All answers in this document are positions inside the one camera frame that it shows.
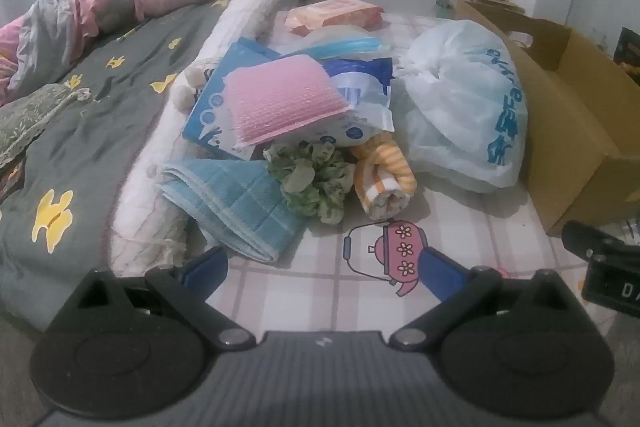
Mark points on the large cardboard box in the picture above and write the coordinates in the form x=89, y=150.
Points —
x=575, y=132

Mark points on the white fluffy blanket roll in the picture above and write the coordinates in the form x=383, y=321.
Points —
x=250, y=7

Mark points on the pink bubble pad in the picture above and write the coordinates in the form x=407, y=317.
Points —
x=280, y=102

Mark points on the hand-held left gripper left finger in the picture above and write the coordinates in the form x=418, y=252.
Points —
x=205, y=264

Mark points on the clear plastic zip bag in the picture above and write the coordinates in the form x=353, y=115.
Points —
x=350, y=43

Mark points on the white plastic bag blue print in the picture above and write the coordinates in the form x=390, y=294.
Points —
x=450, y=107

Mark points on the blue white soft pack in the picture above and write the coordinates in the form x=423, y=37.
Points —
x=210, y=107

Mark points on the checked printed bed sheet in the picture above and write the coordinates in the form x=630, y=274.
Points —
x=310, y=267

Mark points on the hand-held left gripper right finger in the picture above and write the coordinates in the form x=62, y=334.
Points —
x=441, y=273

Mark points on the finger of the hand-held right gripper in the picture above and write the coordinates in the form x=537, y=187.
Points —
x=595, y=242

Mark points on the green bucket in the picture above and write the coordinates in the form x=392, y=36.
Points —
x=444, y=9

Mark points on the white pompom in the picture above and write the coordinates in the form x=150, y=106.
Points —
x=182, y=96
x=193, y=77

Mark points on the blue white plastic packet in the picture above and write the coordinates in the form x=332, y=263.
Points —
x=362, y=82

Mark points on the pink wet wipes pack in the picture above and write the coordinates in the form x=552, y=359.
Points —
x=335, y=13

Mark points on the orange striped towel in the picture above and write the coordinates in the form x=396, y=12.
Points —
x=385, y=177

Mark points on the light blue towel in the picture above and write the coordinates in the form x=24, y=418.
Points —
x=235, y=202

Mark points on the grey duvet with yellow print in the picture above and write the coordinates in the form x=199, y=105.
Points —
x=100, y=132

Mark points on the green patterned blanket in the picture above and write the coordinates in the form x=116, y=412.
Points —
x=30, y=117

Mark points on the green ruffled cloth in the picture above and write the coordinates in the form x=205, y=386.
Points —
x=310, y=187

